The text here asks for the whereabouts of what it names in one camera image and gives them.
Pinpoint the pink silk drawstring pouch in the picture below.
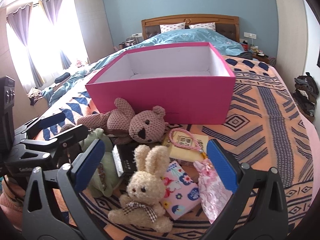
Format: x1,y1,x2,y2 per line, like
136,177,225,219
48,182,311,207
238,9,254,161
193,159,232,224

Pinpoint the green turtle plush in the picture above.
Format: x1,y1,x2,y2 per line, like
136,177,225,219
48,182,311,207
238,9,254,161
79,128,122,198

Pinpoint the brown knitted teddy bear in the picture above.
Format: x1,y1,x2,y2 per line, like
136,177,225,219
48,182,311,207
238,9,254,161
77,98,167,144

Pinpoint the black Face tissue pack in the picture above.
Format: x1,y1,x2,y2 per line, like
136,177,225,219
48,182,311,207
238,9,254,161
112,142,139,178

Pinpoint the pink floral tissue pack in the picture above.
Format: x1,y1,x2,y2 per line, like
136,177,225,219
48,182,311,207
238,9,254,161
160,161,201,220

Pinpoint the cream bunny plush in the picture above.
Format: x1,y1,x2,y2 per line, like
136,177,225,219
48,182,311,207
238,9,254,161
108,145,172,233

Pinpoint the yellow tissue pack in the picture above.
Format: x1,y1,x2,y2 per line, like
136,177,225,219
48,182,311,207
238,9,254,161
162,128,209,166

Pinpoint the pink sleeved left forearm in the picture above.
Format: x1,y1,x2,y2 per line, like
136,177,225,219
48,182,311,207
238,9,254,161
1,176,25,231

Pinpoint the blue duvet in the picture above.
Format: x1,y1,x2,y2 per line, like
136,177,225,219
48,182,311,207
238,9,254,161
41,28,245,107

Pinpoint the orange patterned blanket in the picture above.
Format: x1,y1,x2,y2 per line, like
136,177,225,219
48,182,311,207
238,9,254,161
37,56,319,239

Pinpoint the left purple curtain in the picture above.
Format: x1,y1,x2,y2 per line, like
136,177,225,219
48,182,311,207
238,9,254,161
7,3,44,88

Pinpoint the purple curtain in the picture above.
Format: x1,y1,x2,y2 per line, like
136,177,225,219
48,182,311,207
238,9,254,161
7,3,44,88
39,0,71,69

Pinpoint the right purple curtain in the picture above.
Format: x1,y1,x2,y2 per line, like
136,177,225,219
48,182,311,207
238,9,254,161
39,0,71,69

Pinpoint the pink cardboard box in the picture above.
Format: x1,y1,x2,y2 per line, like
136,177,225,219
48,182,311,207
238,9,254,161
86,42,235,125

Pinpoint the left patterned pillow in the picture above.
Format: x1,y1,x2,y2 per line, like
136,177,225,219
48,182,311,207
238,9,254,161
160,22,185,33

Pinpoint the patterned pillow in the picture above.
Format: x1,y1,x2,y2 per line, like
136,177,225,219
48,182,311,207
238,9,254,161
160,22,185,33
189,22,216,31

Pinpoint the right wooden nightstand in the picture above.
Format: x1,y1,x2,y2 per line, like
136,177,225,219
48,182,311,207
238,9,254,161
253,53,270,64

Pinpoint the dark folded clothing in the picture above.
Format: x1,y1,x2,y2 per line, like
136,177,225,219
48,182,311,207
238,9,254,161
236,51,253,60

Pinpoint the wooden headboard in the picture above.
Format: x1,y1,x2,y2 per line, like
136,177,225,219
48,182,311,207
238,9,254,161
141,14,240,42

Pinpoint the right patterned pillow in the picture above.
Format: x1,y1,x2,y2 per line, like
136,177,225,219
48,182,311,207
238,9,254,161
189,22,216,31

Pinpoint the black camera box left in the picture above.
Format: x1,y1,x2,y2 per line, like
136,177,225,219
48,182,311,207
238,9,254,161
0,76,15,154

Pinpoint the white wall socket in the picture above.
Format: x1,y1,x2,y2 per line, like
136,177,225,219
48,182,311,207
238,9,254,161
244,32,257,39

